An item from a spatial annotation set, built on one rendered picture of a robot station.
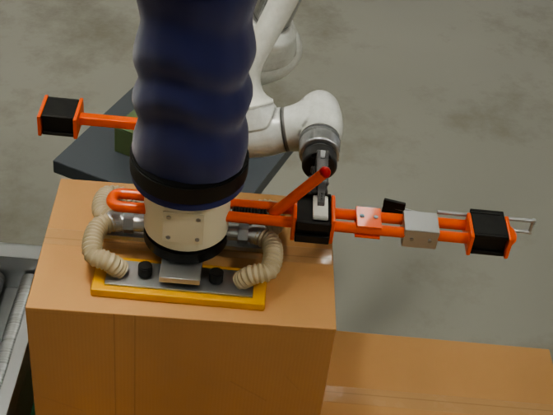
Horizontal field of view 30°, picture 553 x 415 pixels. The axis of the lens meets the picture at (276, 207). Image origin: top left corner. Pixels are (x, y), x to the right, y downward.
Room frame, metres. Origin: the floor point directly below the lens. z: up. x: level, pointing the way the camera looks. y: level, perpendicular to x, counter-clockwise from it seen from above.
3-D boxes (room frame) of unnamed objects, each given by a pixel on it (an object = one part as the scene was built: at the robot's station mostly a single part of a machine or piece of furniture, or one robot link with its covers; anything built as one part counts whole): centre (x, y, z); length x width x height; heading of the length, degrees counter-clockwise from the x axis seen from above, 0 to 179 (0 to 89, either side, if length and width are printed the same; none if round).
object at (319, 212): (1.57, -0.09, 1.09); 0.07 x 0.03 x 0.01; 2
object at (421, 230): (1.58, -0.29, 1.07); 0.07 x 0.07 x 0.04; 2
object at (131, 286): (1.46, 0.17, 0.97); 0.34 x 0.10 x 0.05; 92
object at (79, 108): (1.80, 0.49, 1.07); 0.09 x 0.08 x 0.05; 2
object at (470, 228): (1.58, -0.42, 1.07); 0.08 x 0.07 x 0.05; 92
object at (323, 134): (1.80, -0.08, 1.07); 0.09 x 0.06 x 0.09; 92
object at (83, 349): (1.57, 0.17, 0.74); 0.60 x 0.40 x 0.40; 94
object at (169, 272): (1.56, 0.18, 1.01); 0.34 x 0.25 x 0.06; 92
